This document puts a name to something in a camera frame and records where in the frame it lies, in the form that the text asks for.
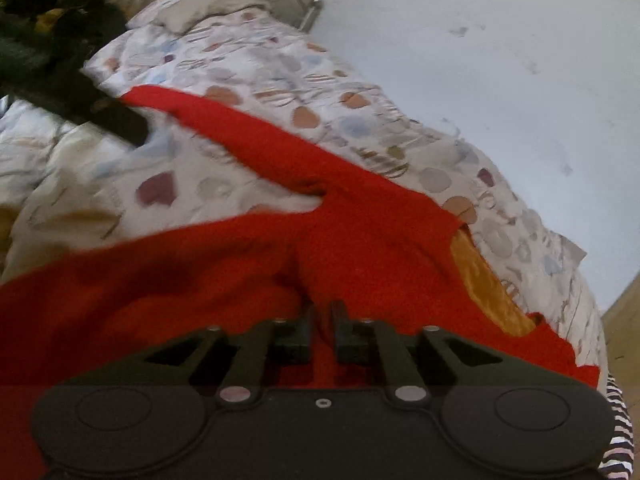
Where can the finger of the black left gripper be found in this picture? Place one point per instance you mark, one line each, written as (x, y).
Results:
(112, 115)

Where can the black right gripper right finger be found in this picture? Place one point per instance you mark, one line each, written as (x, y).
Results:
(411, 369)

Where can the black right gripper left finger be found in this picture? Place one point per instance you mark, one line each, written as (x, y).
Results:
(235, 369)

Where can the red knit garment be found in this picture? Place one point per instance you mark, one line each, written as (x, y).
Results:
(382, 249)

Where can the patterned white duvet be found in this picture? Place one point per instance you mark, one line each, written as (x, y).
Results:
(65, 189)

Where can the orange cloth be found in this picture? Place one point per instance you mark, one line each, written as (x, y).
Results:
(485, 289)

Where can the beige pillow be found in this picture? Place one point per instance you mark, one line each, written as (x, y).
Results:
(178, 16)

